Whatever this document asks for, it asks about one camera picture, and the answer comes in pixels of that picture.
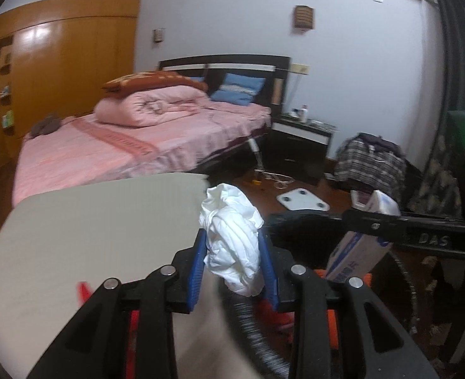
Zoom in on pink folded quilt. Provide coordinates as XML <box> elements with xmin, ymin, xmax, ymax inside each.
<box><xmin>94</xmin><ymin>86</ymin><xmax>211</xmax><ymax>128</ymax></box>

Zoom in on brown wall ornament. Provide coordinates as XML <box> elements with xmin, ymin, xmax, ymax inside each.
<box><xmin>294</xmin><ymin>5</ymin><xmax>315</xmax><ymax>30</ymax></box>

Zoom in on red paper scrap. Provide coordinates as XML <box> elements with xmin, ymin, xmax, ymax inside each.
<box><xmin>77</xmin><ymin>281</ymin><xmax>94</xmax><ymax>309</ymax></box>

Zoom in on white cloth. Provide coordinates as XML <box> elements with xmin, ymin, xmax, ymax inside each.
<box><xmin>198</xmin><ymin>183</ymin><xmax>265</xmax><ymax>298</ymax></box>

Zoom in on floral patterned cloth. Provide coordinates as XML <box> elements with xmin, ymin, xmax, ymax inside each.
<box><xmin>408</xmin><ymin>157</ymin><xmax>460</xmax><ymax>216</ymax></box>

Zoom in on grey garment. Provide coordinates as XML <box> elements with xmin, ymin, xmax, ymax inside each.
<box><xmin>32</xmin><ymin>114</ymin><xmax>61</xmax><ymax>135</ymax></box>

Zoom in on trash bin with black bag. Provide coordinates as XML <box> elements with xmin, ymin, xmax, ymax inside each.
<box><xmin>217</xmin><ymin>211</ymin><xmax>419</xmax><ymax>379</ymax></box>

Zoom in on pink bedspread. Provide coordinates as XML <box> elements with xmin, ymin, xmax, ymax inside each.
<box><xmin>11</xmin><ymin>100</ymin><xmax>272</xmax><ymax>206</ymax></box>

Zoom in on grey table board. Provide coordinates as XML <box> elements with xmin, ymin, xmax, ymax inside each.
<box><xmin>0</xmin><ymin>173</ymin><xmax>233</xmax><ymax>379</ymax></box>

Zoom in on wooden wardrobe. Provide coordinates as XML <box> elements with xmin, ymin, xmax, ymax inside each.
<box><xmin>0</xmin><ymin>0</ymin><xmax>142</xmax><ymax>182</ymax></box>

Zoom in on purple garment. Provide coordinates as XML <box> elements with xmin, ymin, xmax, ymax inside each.
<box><xmin>359</xmin><ymin>133</ymin><xmax>395</xmax><ymax>147</ymax></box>

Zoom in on dark nightstand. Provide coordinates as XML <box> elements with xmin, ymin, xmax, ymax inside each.
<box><xmin>266</xmin><ymin>114</ymin><xmax>338</xmax><ymax>186</ymax></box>

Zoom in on white tray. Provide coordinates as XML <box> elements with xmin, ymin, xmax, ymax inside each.
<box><xmin>351</xmin><ymin>190</ymin><xmax>375</xmax><ymax>211</ymax></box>

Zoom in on dark wooden bed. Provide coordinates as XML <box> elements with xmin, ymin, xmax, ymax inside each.
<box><xmin>11</xmin><ymin>56</ymin><xmax>291</xmax><ymax>206</ymax></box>

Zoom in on dark door frame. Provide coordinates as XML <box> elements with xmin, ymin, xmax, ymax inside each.
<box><xmin>430</xmin><ymin>0</ymin><xmax>465</xmax><ymax>113</ymax></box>

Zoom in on large blue pillow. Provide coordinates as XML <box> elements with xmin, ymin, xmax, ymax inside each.
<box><xmin>211</xmin><ymin>73</ymin><xmax>266</xmax><ymax>106</ymax></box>

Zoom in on white and blue box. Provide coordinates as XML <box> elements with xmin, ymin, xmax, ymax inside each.
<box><xmin>326</xmin><ymin>189</ymin><xmax>402</xmax><ymax>285</ymax></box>

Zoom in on plaid garment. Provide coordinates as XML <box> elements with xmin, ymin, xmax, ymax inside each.
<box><xmin>334</xmin><ymin>134</ymin><xmax>409</xmax><ymax>202</ymax></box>

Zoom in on white cables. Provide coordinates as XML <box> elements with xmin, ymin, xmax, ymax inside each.
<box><xmin>256</xmin><ymin>154</ymin><xmax>294</xmax><ymax>188</ymax></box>

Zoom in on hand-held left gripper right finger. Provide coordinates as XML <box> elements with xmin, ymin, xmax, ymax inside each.
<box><xmin>258</xmin><ymin>232</ymin><xmax>431</xmax><ymax>379</ymax></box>

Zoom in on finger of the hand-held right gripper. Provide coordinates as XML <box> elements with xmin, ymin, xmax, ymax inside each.
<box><xmin>342</xmin><ymin>209</ymin><xmax>407</xmax><ymax>246</ymax></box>

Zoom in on red-brown patterned pillow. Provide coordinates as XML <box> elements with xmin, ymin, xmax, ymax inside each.
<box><xmin>101</xmin><ymin>71</ymin><xmax>208</xmax><ymax>93</ymax></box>

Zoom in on white bathroom scale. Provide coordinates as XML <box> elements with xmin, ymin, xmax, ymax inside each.
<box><xmin>277</xmin><ymin>189</ymin><xmax>331</xmax><ymax>212</ymax></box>

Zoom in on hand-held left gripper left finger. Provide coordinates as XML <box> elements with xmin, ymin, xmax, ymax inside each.
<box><xmin>27</xmin><ymin>232</ymin><xmax>207</xmax><ymax>379</ymax></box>

